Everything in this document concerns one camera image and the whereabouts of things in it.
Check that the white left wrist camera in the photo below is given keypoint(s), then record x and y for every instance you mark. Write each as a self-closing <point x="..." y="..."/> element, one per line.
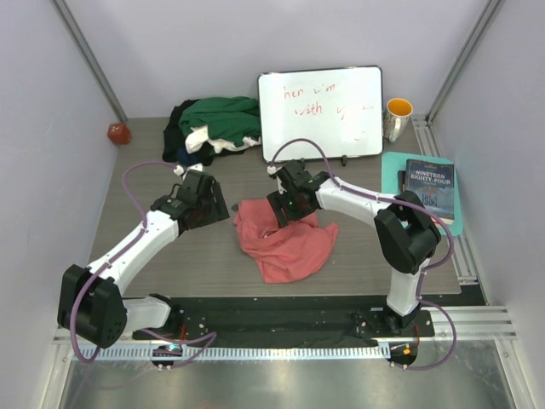
<point x="181" y="170"/>

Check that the yellow white mug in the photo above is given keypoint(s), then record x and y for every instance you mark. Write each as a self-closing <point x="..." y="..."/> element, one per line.
<point x="397" y="115"/>

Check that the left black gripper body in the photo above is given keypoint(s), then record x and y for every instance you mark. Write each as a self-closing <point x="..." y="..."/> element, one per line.
<point x="204" y="217"/>

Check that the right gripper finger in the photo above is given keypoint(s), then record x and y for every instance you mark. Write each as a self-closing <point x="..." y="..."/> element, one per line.
<point x="278" y="205"/>
<point x="303" y="209"/>

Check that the white dry-erase board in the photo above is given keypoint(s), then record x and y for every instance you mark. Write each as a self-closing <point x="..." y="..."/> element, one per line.
<point x="340" y="109"/>

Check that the white t shirt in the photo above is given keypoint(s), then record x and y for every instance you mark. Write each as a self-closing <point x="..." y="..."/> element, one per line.
<point x="199" y="137"/>

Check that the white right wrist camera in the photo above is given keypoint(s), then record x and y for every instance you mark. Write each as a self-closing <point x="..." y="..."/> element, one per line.
<point x="272" y="171"/>

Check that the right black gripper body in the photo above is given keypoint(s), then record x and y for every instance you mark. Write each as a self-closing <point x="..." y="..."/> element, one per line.
<point x="290" y="202"/>

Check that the teal tray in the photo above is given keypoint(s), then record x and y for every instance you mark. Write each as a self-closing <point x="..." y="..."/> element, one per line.
<point x="392" y="163"/>

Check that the white slotted cable duct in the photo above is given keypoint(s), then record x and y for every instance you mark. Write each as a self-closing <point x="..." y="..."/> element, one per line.
<point x="163" y="352"/>

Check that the pink t shirt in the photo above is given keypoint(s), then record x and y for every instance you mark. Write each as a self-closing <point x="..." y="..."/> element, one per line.
<point x="283" y="255"/>

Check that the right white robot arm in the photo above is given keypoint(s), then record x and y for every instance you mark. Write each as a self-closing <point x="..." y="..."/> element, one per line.
<point x="407" y="236"/>

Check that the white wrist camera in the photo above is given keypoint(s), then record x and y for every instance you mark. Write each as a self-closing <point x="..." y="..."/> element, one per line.
<point x="181" y="170"/>
<point x="272" y="171"/>

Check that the blue 1984 book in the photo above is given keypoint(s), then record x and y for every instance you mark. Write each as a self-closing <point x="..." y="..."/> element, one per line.
<point x="419" y="169"/>

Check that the green t shirt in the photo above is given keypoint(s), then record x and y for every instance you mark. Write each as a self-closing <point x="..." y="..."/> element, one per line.
<point x="229" y="119"/>

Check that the black t shirt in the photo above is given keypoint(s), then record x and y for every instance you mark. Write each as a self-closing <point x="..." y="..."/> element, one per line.
<point x="174" y="141"/>

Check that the red cube eraser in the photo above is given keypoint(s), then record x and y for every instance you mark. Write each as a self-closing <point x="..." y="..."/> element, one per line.
<point x="119" y="134"/>

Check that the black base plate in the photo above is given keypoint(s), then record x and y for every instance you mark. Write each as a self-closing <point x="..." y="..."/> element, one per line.
<point x="293" y="322"/>

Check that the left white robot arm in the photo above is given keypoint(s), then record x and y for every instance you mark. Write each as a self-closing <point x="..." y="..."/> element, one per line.
<point x="92" y="305"/>

